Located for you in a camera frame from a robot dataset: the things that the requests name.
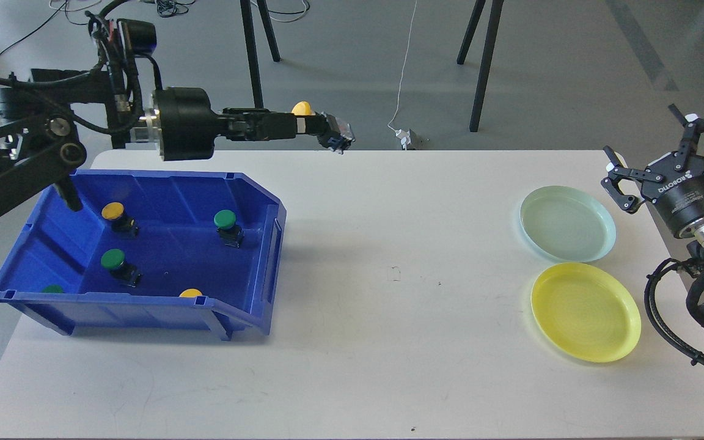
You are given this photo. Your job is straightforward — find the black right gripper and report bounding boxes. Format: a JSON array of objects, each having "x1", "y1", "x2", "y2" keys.
[{"x1": 601, "y1": 104, "x2": 704, "y2": 240}]

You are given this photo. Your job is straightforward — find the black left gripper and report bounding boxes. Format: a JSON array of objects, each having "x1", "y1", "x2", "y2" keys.
[{"x1": 142, "y1": 87, "x2": 332, "y2": 161}]

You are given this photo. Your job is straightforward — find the green button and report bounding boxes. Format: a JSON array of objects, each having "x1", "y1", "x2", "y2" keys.
[
  {"x1": 100, "y1": 248, "x2": 142, "y2": 288},
  {"x1": 213, "y1": 209, "x2": 245, "y2": 249}
]

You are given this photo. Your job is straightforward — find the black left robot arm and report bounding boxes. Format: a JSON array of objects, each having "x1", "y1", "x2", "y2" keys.
[{"x1": 0, "y1": 1, "x2": 354, "y2": 217}]

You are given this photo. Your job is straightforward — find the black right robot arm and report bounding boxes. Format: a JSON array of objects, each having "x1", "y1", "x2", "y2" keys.
[{"x1": 601, "y1": 104, "x2": 704, "y2": 328}]

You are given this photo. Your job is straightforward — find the pale green plate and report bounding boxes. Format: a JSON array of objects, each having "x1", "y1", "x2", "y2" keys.
[{"x1": 517, "y1": 186, "x2": 617, "y2": 263}]

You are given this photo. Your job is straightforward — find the yellow plate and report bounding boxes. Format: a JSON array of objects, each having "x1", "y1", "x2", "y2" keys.
[{"x1": 530, "y1": 262, "x2": 642, "y2": 363}]

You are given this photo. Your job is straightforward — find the yellow button bin front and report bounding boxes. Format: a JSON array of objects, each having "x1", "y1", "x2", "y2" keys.
[{"x1": 179, "y1": 288, "x2": 204, "y2": 298}]

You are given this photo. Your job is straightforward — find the green button bin corner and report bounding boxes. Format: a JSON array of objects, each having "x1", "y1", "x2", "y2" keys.
[{"x1": 41, "y1": 284, "x2": 65, "y2": 293}]

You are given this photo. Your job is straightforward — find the black tripod leg left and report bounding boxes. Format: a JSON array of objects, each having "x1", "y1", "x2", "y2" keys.
[{"x1": 240, "y1": 1, "x2": 281, "y2": 109}]

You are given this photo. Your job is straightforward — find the black tripod leg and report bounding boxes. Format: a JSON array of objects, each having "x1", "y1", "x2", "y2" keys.
[
  {"x1": 240, "y1": 1, "x2": 281, "y2": 109},
  {"x1": 456, "y1": 1, "x2": 505, "y2": 133}
]

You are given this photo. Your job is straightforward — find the blue plastic bin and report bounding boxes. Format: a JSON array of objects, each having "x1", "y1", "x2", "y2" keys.
[{"x1": 0, "y1": 170, "x2": 286, "y2": 340}]

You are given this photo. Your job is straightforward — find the white power plug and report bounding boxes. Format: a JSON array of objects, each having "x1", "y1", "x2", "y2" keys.
[{"x1": 395, "y1": 129, "x2": 428, "y2": 151}]

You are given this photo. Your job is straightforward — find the black tripod leg right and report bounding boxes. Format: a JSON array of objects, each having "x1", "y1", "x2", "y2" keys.
[{"x1": 456, "y1": 1, "x2": 505, "y2": 133}]

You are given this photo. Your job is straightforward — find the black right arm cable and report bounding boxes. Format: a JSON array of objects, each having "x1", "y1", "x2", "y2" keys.
[{"x1": 644, "y1": 258, "x2": 704, "y2": 383}]

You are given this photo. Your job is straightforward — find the white cable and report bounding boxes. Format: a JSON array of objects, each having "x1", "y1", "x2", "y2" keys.
[{"x1": 387, "y1": 0, "x2": 419, "y2": 131}]

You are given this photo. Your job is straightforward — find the black floor cable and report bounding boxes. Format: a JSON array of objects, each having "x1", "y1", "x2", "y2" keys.
[{"x1": 0, "y1": 0, "x2": 133, "y2": 103}]

